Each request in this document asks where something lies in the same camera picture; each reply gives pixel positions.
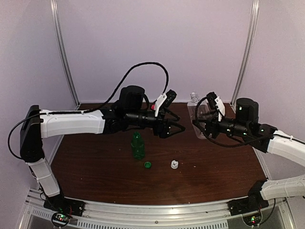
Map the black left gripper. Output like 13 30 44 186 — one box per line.
126 107 186 138

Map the clear bottle white cap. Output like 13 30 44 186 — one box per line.
187 92 213 139

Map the green plastic bottle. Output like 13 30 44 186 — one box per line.
131 132 145 160

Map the green bottle cap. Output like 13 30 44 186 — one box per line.
144 161 152 169

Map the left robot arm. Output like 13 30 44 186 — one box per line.
20 85 185 212

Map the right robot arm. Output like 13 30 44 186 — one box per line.
193 93 305 211

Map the right black braided cable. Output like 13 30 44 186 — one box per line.
192 95 275 148

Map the black braided cable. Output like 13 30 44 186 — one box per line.
7 61 170 163
192 95 275 148

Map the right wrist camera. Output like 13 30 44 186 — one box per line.
206 92 225 122

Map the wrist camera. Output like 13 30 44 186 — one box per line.
153 90 177 117
206 92 225 122

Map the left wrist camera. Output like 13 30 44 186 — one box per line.
153 90 177 117

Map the left black braided cable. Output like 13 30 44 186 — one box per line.
7 61 170 163

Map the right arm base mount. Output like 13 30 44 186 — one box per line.
227 180 269 216

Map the aluminium front rail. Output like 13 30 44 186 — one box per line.
17 196 295 229

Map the right aluminium frame post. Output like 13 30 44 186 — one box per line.
230 0 260 108

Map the aluminium frame post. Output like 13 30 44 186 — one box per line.
230 0 260 108
50 0 80 107

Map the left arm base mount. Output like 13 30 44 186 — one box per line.
42 185 85 217

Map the left aluminium frame post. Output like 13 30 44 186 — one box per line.
50 0 80 107

